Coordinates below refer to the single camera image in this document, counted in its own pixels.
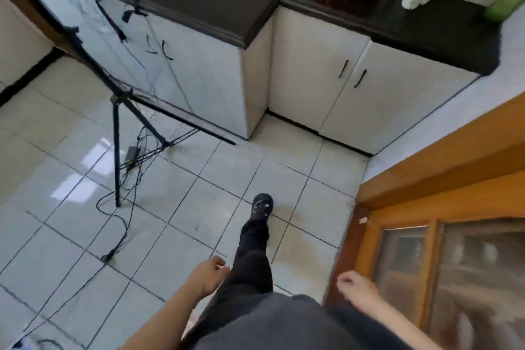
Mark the person's black trousers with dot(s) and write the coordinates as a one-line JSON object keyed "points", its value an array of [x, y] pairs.
{"points": [[252, 259]]}

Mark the black tripod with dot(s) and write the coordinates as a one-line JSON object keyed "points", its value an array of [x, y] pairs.
{"points": [[116, 148]]}

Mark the person's black left shoe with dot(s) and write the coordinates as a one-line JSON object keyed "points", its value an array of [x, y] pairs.
{"points": [[261, 206]]}

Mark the person's right hand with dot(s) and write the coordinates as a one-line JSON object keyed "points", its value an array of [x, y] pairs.
{"points": [[359, 292]]}

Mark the white corner base cabinet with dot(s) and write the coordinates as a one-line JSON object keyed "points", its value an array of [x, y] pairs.
{"points": [[197, 75]]}

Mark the white sink base cabinet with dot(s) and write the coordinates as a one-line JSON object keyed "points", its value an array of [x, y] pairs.
{"points": [[16, 46]]}

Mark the person's left forearm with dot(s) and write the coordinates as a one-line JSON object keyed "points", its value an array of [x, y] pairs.
{"points": [[160, 325]]}

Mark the person's right forearm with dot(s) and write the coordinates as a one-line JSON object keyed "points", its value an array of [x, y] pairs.
{"points": [[406, 329]]}

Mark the orange wooden door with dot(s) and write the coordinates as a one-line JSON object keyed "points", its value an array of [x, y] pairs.
{"points": [[451, 157]]}

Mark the person's left hand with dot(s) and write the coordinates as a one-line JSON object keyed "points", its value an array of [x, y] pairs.
{"points": [[207, 278]]}

